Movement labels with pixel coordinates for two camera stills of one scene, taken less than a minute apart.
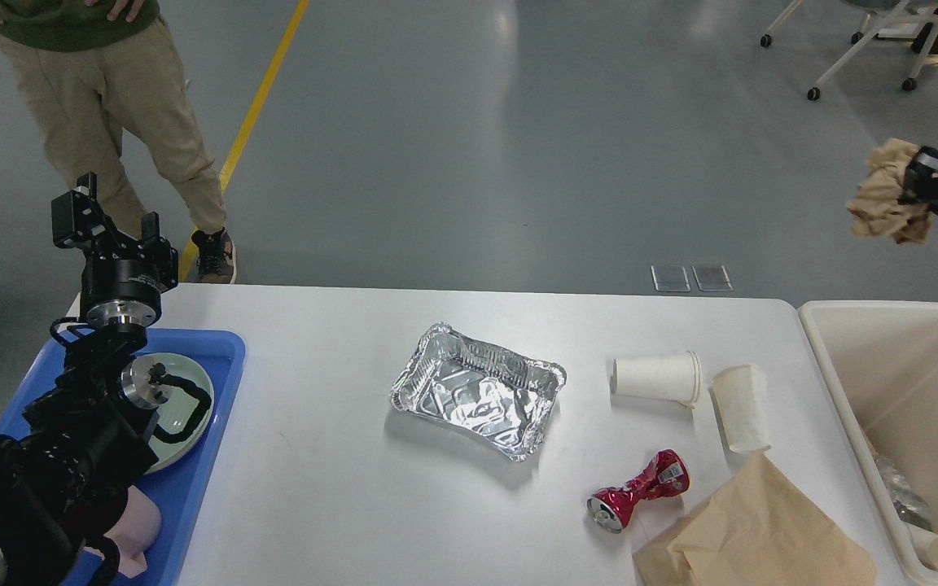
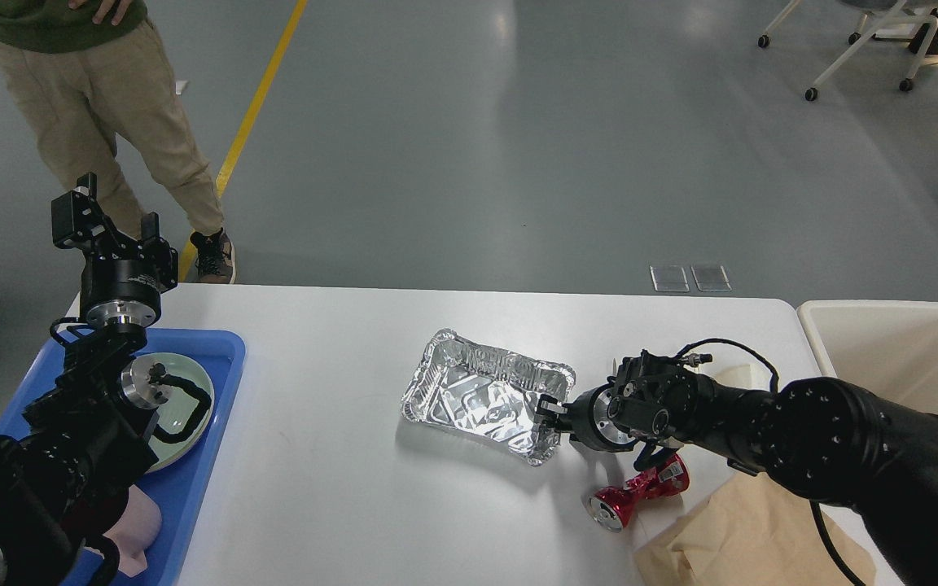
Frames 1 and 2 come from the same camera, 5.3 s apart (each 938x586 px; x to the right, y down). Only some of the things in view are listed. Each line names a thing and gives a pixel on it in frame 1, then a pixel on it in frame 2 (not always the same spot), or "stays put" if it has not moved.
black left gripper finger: x=78 y=221 stays put
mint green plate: x=188 y=412 stays put
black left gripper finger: x=165 y=256 stays put
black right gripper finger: x=922 y=178 -> x=547 y=404
